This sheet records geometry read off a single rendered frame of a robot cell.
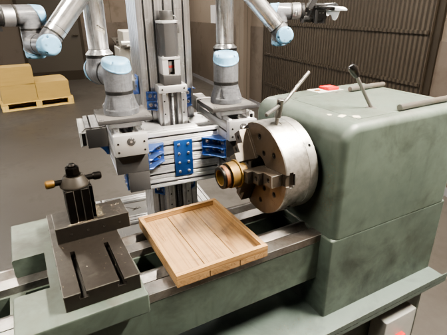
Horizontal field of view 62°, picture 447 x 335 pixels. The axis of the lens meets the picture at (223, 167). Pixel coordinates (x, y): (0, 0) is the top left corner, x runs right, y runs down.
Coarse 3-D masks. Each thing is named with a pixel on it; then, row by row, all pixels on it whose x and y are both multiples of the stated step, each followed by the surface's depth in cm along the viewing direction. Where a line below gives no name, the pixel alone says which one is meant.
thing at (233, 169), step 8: (232, 160) 122; (216, 168) 120; (224, 168) 118; (232, 168) 118; (240, 168) 118; (216, 176) 122; (224, 176) 116; (232, 176) 118; (240, 176) 118; (224, 184) 118; (232, 184) 119; (240, 184) 120
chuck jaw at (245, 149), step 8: (248, 128) 126; (240, 136) 124; (248, 136) 125; (240, 144) 123; (248, 144) 124; (240, 152) 123; (248, 152) 124; (256, 152) 125; (240, 160) 122; (248, 160) 125
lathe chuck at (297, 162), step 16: (256, 128) 122; (272, 128) 117; (288, 128) 118; (256, 144) 124; (272, 144) 116; (288, 144) 114; (256, 160) 130; (272, 160) 117; (288, 160) 112; (304, 160) 115; (304, 176) 116; (256, 192) 130; (272, 192) 121; (288, 192) 115; (304, 192) 119; (272, 208) 123
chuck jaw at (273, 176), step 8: (256, 168) 120; (264, 168) 120; (248, 176) 117; (256, 176) 116; (264, 176) 116; (272, 176) 113; (280, 176) 114; (288, 176) 113; (256, 184) 117; (264, 184) 117; (272, 184) 113; (280, 184) 115; (288, 184) 114
